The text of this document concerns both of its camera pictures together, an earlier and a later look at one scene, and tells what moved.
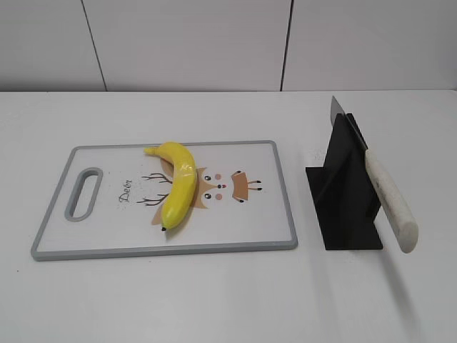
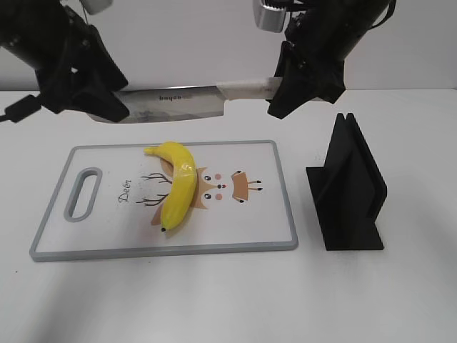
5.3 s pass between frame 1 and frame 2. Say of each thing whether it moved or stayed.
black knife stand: stayed
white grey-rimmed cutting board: stayed
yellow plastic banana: stayed
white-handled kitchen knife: moved
